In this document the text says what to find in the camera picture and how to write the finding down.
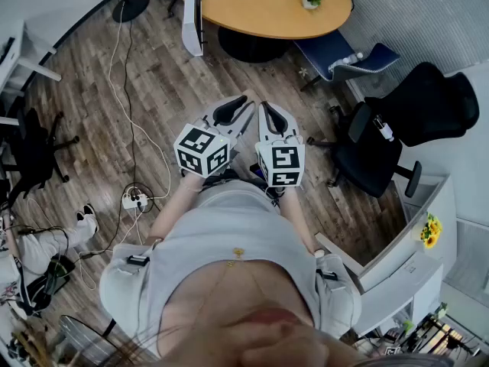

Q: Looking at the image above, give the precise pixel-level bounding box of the gold necklace pendant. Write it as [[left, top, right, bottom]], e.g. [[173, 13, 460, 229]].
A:
[[225, 247, 246, 269]]

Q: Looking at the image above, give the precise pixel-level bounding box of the black flat device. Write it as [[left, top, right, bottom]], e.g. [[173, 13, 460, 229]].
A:
[[0, 36, 16, 65]]

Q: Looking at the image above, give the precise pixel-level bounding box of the blue chair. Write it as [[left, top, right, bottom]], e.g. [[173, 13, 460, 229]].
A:
[[293, 28, 401, 91]]

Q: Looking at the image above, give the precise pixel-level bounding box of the long black floor cable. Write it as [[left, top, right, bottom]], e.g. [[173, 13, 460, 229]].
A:
[[121, 17, 138, 194]]

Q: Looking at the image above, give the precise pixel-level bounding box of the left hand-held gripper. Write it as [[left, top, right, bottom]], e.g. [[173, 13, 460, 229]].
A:
[[173, 95, 257, 179]]

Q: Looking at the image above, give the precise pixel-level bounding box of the white desk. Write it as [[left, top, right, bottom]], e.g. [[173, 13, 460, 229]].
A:
[[0, 19, 63, 95]]

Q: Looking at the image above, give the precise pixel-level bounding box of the person's left forearm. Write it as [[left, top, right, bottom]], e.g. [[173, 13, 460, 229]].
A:
[[147, 174, 207, 244]]

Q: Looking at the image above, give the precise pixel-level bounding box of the white cabinet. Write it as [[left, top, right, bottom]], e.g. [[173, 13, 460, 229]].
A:
[[315, 174, 458, 336]]

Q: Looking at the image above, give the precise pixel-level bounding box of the white power strip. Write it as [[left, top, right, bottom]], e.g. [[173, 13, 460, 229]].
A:
[[121, 191, 149, 210]]

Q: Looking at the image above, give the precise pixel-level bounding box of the long white floor cable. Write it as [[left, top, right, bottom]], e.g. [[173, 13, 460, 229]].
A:
[[108, 0, 172, 200]]

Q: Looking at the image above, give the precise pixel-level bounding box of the yellow sunflower bunch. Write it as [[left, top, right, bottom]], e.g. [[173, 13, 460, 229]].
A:
[[419, 212, 444, 250]]

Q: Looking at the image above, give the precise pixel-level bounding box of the black box device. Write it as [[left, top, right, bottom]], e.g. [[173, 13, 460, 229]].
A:
[[41, 254, 77, 297]]

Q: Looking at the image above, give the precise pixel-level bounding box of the person's right forearm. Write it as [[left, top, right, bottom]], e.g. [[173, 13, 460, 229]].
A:
[[280, 187, 319, 252]]

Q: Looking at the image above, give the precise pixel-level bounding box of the person's grey shirt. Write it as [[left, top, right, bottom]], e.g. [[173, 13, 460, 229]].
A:
[[99, 179, 363, 359]]

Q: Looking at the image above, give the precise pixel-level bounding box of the round glass side table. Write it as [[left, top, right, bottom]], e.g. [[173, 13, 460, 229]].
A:
[[57, 313, 129, 367]]

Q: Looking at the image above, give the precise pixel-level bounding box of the black table base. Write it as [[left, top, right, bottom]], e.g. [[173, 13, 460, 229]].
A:
[[217, 27, 291, 63]]

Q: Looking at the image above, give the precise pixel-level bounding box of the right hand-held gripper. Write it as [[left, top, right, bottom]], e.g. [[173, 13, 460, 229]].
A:
[[254, 100, 306, 189]]

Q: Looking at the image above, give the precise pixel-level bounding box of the white microwave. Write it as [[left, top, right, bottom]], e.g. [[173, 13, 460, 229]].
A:
[[181, 0, 295, 57]]

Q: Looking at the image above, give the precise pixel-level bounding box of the black office chair with headrest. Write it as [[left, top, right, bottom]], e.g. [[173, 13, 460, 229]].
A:
[[307, 62, 481, 199]]

